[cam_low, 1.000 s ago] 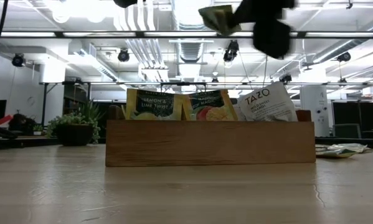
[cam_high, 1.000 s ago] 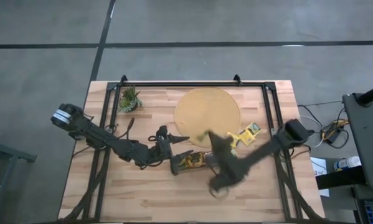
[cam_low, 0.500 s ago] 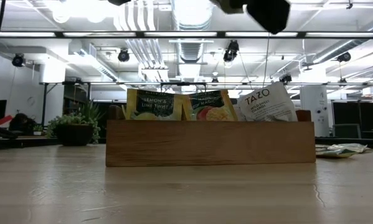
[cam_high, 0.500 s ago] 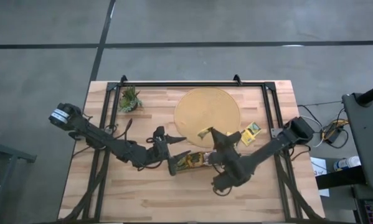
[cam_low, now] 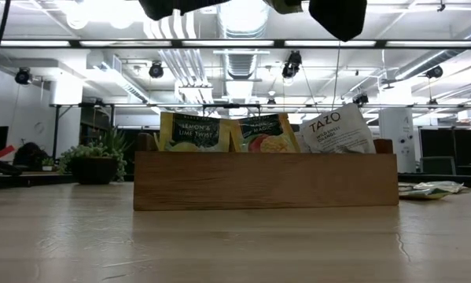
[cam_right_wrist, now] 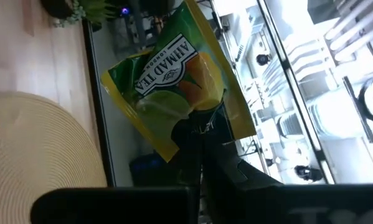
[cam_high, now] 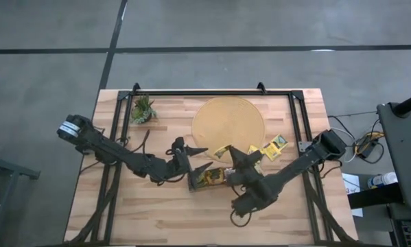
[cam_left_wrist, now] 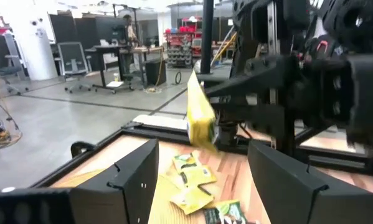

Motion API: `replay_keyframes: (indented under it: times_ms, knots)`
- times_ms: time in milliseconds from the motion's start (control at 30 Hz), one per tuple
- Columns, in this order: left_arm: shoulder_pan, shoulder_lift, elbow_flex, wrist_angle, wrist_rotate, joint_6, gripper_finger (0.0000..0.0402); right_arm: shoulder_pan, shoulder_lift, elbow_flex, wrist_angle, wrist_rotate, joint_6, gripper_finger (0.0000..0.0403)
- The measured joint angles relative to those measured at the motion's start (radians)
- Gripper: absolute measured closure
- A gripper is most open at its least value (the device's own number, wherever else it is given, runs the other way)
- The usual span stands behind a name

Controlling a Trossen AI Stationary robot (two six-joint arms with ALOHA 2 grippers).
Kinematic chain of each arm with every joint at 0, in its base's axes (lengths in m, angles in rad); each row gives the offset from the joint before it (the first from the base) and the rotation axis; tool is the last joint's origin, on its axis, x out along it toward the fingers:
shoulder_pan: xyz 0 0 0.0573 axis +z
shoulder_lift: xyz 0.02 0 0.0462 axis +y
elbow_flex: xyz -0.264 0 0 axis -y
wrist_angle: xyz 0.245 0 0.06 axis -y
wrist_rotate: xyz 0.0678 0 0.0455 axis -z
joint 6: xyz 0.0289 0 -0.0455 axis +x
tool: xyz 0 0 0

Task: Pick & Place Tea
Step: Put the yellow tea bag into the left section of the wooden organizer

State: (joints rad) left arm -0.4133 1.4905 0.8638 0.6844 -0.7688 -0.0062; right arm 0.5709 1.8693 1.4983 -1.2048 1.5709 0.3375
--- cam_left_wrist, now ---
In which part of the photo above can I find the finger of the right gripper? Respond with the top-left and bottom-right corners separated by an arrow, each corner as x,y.
204,55 -> 288,98
211,104 -> 286,138

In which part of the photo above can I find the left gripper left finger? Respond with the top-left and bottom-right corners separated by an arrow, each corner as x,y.
0,139 -> 159,224

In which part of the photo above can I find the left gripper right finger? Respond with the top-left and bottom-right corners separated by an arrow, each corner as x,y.
247,139 -> 373,224

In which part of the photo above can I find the pile of packets right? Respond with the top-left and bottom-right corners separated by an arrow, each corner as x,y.
170,185 -> 215,215

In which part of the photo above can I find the black pole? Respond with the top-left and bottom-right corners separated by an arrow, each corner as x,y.
201,0 -> 215,75

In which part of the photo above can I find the red parts bin shelf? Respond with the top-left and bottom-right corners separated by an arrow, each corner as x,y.
164,17 -> 205,68

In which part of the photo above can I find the black computer tower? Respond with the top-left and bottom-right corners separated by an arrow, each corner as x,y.
145,58 -> 168,86

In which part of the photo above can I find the person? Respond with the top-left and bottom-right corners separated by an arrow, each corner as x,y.
122,14 -> 140,47

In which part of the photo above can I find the grey office chair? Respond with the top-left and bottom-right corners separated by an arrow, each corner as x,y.
0,32 -> 30,96
57,42 -> 93,94

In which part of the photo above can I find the black office desk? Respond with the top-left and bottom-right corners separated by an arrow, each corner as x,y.
85,45 -> 165,94

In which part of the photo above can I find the black partition panel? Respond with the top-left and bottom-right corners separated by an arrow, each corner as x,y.
49,14 -> 128,44

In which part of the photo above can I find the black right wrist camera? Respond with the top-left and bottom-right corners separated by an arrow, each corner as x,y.
318,55 -> 373,149

